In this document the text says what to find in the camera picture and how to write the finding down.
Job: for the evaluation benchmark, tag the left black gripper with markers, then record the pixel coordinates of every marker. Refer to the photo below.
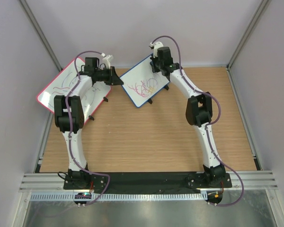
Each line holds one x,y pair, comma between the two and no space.
117,80

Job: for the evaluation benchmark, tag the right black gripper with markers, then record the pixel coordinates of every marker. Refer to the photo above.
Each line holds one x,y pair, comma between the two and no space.
153,60

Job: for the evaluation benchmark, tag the blue framed whiteboard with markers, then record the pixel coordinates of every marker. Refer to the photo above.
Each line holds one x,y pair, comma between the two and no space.
141,84

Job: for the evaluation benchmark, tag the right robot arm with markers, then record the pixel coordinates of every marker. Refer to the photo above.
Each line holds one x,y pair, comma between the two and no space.
199,111

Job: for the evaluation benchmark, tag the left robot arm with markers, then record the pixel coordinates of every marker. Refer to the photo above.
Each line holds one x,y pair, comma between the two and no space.
69,117

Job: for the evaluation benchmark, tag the pink framed whiteboard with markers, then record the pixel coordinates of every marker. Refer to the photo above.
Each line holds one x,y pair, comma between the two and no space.
67,78

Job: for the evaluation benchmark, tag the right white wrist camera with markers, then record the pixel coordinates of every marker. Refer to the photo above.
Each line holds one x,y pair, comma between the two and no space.
155,46

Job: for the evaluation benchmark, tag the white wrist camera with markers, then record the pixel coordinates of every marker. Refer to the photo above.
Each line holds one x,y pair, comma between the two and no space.
155,46
106,60

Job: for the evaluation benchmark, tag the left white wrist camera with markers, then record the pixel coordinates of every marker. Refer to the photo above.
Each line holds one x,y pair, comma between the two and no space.
106,60

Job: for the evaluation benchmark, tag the pink board wire stand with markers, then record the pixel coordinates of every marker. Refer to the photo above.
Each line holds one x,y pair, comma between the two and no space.
105,99

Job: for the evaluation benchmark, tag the blue board wire stand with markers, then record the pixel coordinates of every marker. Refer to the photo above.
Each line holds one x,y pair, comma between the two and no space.
166,87

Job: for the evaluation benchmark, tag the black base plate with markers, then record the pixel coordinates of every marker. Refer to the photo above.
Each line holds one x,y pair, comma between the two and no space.
143,180

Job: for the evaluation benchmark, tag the right corner aluminium post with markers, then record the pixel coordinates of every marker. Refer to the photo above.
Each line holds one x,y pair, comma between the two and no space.
248,31

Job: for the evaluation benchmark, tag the corner aluminium post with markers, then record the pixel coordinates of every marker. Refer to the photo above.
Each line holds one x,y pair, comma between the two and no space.
32,19
248,31

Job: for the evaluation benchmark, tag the slotted cable duct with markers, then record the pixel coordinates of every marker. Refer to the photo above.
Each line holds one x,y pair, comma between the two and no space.
84,197

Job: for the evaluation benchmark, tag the left corner aluminium post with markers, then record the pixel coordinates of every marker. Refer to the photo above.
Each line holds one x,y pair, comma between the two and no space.
32,19

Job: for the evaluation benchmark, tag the aluminium rail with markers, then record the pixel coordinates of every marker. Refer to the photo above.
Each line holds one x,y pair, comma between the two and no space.
42,182

